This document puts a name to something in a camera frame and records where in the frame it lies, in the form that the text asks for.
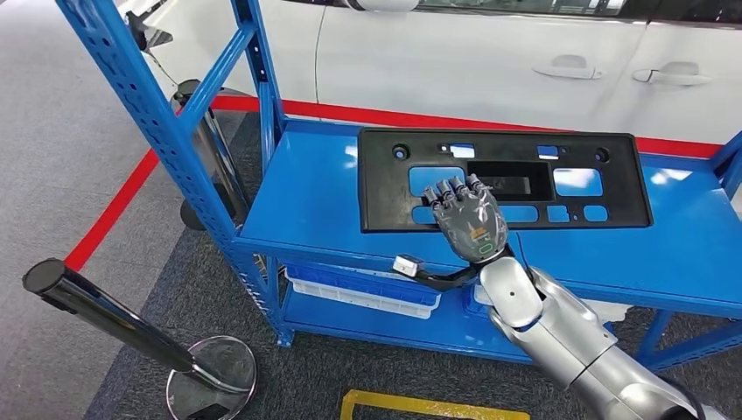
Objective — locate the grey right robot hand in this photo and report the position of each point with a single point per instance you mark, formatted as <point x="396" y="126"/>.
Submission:
<point x="472" y="223"/>

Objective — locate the black plastic plate part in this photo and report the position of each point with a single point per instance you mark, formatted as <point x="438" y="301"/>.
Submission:
<point x="626" y="191"/>

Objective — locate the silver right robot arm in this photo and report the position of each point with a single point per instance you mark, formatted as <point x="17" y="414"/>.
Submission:
<point x="556" y="336"/>

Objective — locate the blue metal shelf rack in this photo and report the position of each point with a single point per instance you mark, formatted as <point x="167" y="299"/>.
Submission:
<point x="324" y="191"/>

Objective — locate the blue plastic storage bin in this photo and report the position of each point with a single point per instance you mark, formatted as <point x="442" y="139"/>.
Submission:
<point x="359" y="284"/>

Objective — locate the white car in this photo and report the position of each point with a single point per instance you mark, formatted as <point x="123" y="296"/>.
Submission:
<point x="464" y="58"/>

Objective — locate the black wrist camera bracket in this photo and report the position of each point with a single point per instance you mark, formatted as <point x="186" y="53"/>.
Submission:
<point x="446" y="283"/>

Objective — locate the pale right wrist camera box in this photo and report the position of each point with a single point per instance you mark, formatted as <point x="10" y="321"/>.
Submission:
<point x="407" y="265"/>

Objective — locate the chrome stanchion post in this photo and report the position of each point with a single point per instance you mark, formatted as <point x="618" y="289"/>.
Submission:
<point x="217" y="156"/>
<point x="104" y="316"/>

